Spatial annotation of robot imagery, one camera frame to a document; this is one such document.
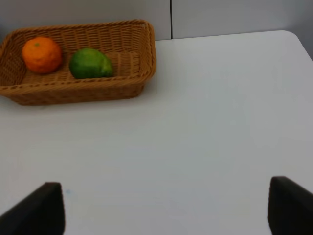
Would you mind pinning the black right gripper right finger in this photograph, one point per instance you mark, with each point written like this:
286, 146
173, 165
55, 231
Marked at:
290, 208

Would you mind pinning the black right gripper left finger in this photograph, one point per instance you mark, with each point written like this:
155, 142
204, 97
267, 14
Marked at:
41, 213

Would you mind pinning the green lime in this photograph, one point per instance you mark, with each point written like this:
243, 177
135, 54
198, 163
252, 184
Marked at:
89, 63

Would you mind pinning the orange tangerine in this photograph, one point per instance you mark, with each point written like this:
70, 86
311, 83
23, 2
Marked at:
42, 55

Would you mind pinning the orange wicker basket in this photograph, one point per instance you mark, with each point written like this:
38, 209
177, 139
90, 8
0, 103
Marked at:
130, 45

